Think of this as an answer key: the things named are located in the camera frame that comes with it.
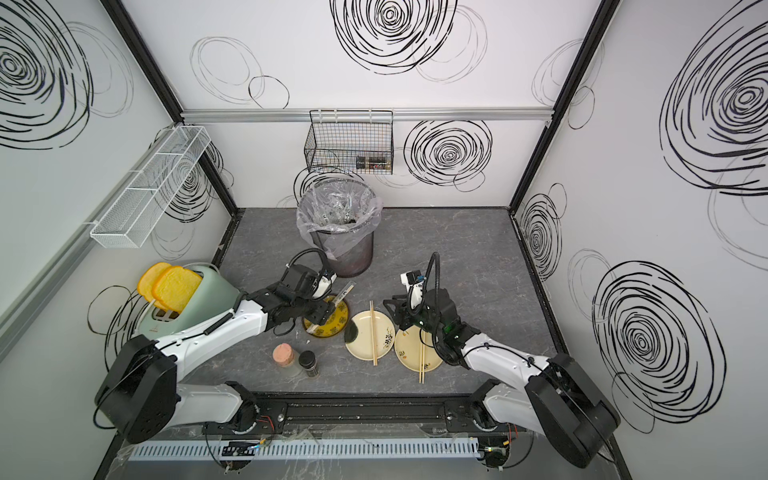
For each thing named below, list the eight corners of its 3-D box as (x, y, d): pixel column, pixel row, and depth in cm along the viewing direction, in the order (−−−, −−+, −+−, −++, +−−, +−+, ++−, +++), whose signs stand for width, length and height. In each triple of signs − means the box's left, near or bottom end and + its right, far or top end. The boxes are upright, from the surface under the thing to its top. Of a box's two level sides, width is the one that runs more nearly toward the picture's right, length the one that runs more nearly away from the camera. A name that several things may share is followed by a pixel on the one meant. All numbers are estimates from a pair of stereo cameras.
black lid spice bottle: (305, 376, 82) (296, 365, 74) (307, 362, 84) (299, 350, 77) (319, 376, 82) (312, 365, 74) (321, 362, 84) (315, 350, 77)
